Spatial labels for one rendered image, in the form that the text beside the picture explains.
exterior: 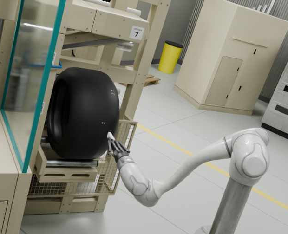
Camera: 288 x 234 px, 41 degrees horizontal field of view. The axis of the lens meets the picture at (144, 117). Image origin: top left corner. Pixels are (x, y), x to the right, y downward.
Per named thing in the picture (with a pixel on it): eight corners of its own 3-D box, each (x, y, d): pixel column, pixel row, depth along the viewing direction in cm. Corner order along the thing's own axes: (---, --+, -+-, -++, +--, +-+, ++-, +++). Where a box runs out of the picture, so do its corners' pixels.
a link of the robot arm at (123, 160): (123, 161, 187) (118, 154, 192) (117, 176, 191) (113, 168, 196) (139, 162, 192) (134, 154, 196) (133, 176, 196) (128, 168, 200)
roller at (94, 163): (42, 167, 226) (44, 160, 225) (41, 163, 230) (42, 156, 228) (97, 168, 245) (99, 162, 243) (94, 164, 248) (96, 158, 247)
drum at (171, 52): (161, 67, 976) (170, 40, 952) (177, 74, 956) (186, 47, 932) (152, 68, 938) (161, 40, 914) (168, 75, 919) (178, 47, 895)
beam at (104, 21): (54, 25, 226) (60, 0, 221) (43, 15, 246) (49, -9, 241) (143, 44, 258) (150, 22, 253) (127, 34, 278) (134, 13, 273)
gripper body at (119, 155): (134, 156, 196) (127, 145, 203) (119, 155, 192) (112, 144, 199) (128, 167, 200) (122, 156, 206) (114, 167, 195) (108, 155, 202)
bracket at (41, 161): (39, 174, 223) (42, 160, 220) (25, 140, 254) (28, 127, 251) (44, 174, 225) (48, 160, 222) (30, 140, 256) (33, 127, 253)
